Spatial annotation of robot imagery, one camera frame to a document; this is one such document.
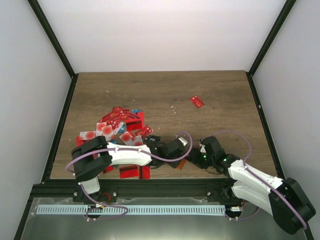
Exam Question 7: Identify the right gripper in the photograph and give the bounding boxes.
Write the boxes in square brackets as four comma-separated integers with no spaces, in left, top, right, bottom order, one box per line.
[183,148,215,170]

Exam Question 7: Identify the brown leather card holder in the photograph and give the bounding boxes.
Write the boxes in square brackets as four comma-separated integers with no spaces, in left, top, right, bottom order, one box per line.
[176,159,186,171]

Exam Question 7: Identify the black VIP card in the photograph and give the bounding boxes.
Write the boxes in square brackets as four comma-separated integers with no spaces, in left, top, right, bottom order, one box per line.
[143,135,161,143]

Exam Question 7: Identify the red card vertical stripe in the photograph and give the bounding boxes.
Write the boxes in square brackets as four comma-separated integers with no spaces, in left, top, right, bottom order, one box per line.
[138,166,151,180]

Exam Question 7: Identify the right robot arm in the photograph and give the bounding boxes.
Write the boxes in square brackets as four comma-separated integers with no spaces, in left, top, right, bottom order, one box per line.
[186,136,316,235]

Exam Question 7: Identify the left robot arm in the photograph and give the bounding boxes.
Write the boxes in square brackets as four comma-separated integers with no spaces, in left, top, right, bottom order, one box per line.
[66,136,189,202]

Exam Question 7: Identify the red card horizontal stripe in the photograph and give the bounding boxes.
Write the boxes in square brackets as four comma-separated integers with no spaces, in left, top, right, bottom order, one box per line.
[119,165,139,179]

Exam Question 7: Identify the lone red VIP card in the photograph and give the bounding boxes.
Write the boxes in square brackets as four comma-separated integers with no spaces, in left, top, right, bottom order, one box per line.
[190,95,205,109]

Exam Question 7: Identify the red VIP card top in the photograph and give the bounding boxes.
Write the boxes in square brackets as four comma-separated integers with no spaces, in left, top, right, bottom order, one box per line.
[99,106,130,123]

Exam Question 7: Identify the white card red circle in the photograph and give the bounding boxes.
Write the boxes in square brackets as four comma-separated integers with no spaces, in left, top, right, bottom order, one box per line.
[102,125,115,141]

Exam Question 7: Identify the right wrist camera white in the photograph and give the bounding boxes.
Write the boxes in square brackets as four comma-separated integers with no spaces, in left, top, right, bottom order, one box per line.
[199,142,207,154]

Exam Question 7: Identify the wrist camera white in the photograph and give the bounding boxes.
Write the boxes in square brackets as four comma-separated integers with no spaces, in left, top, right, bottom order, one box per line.
[177,137,188,147]
[199,142,207,154]

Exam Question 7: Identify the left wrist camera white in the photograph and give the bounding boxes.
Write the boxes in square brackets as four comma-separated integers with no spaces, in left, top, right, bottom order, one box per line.
[177,137,188,147]

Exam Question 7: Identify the black frame front beam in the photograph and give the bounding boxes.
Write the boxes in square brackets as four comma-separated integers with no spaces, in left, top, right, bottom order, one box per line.
[30,178,241,204]

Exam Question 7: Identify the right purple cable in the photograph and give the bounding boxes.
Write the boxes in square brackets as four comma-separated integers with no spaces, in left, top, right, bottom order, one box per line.
[212,130,308,231]

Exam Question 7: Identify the purple cable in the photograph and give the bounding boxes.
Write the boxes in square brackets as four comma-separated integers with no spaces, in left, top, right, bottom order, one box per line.
[212,130,308,231]
[65,131,194,222]

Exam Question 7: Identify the light blue slotted rail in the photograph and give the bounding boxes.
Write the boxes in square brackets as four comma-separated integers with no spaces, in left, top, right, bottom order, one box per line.
[36,204,226,216]

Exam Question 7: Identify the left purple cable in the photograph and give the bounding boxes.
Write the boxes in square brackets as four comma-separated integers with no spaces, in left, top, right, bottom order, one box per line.
[65,131,194,222]

